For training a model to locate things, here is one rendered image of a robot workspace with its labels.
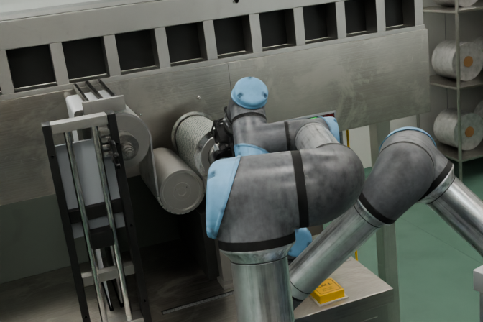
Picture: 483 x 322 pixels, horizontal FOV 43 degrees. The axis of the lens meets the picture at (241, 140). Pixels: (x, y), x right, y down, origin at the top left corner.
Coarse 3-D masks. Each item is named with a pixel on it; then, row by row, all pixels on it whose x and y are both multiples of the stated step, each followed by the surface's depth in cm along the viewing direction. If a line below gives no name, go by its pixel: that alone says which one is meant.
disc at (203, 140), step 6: (210, 132) 160; (204, 138) 160; (210, 138) 161; (198, 144) 160; (204, 144) 161; (198, 150) 160; (198, 156) 161; (198, 162) 161; (198, 168) 161; (204, 174) 162
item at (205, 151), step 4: (208, 140) 160; (212, 140) 161; (208, 144) 161; (212, 144) 161; (204, 148) 160; (208, 148) 161; (204, 152) 161; (204, 156) 161; (204, 160) 161; (204, 164) 161; (208, 164) 162; (204, 168) 162; (208, 168) 162
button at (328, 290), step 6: (324, 282) 157; (330, 282) 157; (336, 282) 157; (318, 288) 155; (324, 288) 155; (330, 288) 154; (336, 288) 154; (342, 288) 154; (312, 294) 156; (318, 294) 152; (324, 294) 152; (330, 294) 152; (336, 294) 153; (342, 294) 154; (318, 300) 152; (324, 300) 152; (330, 300) 153
